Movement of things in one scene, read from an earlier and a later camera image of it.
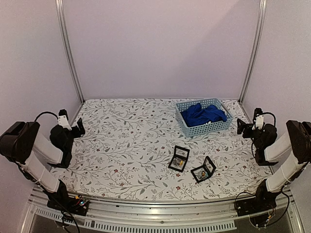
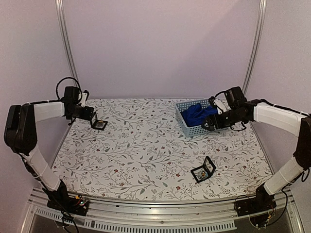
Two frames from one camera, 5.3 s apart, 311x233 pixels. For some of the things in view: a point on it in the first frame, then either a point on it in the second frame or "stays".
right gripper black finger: x=243 y=127 → x=208 y=124
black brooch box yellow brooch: x=178 y=161 → x=97 y=124
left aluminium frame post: x=68 y=49 stays
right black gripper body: x=258 y=143 → x=233 y=118
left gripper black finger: x=81 y=131 → x=95 y=113
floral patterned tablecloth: x=134 y=149 stays
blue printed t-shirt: x=194 y=115 stays
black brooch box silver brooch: x=204 y=171 stays
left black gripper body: x=69 y=144 → x=87 y=115
